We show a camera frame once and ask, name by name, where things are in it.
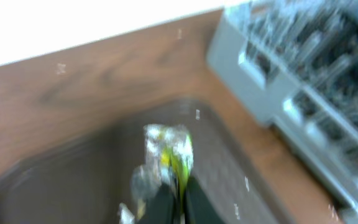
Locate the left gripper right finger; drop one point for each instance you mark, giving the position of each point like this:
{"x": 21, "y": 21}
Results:
{"x": 197, "y": 207}

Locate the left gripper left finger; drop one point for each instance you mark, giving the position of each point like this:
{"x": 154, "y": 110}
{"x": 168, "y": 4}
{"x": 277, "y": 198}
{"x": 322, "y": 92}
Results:
{"x": 162, "y": 208}

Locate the foil snack wrapper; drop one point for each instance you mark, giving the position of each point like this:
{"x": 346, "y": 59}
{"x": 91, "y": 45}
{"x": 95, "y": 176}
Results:
{"x": 168, "y": 160}

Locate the grey dishwasher rack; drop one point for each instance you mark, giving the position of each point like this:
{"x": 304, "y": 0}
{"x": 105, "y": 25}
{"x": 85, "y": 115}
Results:
{"x": 294, "y": 66}

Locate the dark brown serving tray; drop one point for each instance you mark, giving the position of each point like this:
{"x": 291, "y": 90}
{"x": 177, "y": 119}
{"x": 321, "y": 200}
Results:
{"x": 85, "y": 179}

